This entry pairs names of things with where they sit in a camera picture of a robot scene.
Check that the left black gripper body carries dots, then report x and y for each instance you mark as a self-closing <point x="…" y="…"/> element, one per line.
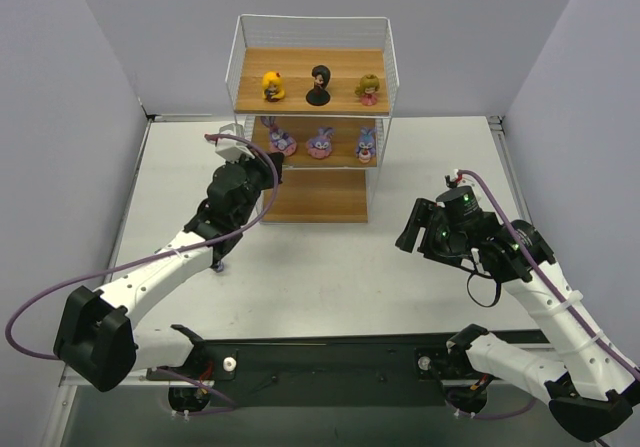
<point x="265" y="170"/>

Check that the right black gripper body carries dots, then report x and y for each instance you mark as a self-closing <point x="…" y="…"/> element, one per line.
<point x="423" y="228"/>

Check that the purple bunny pink donut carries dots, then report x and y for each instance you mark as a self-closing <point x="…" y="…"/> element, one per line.
<point x="279" y="140"/>
<point x="320" y="146"/>

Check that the yellow haired doll toy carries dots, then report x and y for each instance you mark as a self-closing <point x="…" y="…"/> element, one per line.
<point x="272" y="87"/>

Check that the black haired doll toy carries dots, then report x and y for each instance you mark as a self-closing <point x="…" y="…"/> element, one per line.
<point x="318" y="94"/>

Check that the small purple bunny toy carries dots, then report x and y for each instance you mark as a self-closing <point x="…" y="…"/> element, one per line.
<point x="365" y="150"/>

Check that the blonde pink dress doll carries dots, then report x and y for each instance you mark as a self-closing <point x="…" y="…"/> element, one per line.
<point x="367" y="89"/>

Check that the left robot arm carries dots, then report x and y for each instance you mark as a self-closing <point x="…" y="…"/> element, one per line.
<point x="98" y="335"/>

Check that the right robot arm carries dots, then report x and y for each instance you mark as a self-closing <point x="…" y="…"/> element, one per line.
<point x="590" y="388"/>

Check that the purple black cat toy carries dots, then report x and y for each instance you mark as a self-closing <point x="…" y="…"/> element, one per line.
<point x="218" y="267"/>

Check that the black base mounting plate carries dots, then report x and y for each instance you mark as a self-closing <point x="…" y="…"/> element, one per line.
<point x="407" y="370"/>

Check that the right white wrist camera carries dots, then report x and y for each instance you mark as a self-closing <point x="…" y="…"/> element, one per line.
<point x="456" y="179"/>

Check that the white wire wooden shelf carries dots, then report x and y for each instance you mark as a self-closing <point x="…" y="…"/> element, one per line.
<point x="338" y="189"/>

